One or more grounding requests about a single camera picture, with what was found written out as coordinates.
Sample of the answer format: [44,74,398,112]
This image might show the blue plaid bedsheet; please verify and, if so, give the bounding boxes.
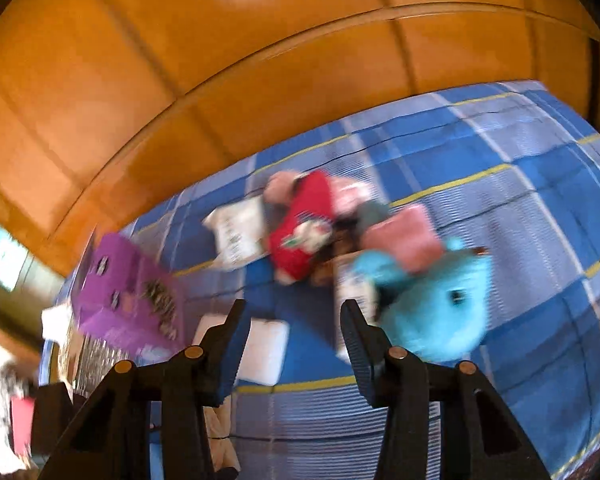
[40,80,600,480]

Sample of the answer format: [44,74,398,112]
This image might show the white wet wipes packet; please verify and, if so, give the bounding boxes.
[202,195,268,271]

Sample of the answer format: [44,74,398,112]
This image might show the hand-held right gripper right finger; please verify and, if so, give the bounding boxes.
[340,299,553,480]

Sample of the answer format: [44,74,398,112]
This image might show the purple tissue box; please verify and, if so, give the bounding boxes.
[75,232,191,356]

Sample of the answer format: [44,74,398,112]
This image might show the blue pocket tissue packet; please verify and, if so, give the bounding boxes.
[334,252,381,361]

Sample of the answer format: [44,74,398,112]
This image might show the wooden wardrobe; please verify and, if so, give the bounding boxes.
[0,0,600,276]

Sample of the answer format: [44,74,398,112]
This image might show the glass panel door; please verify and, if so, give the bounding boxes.
[0,210,36,291]

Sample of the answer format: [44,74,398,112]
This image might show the white towel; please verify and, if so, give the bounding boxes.
[194,312,291,387]

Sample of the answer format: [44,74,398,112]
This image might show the pink cloth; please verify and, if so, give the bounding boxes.
[362,205,446,273]

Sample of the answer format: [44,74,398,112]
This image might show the pink scrunchie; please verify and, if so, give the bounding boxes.
[265,171,306,206]

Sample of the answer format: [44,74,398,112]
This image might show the white tissue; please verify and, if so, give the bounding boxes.
[41,304,76,341]

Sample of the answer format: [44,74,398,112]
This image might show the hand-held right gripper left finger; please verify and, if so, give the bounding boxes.
[37,299,253,480]

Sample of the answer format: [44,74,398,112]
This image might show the blue plush toy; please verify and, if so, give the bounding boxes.
[352,237,493,361]

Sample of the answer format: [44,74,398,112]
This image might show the silver embossed tissue box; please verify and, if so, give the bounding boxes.
[72,335,126,396]

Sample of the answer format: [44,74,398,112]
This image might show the white knitted socks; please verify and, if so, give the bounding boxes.
[330,180,376,221]

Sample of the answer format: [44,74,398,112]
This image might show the beige cloth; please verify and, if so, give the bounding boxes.
[204,404,242,478]

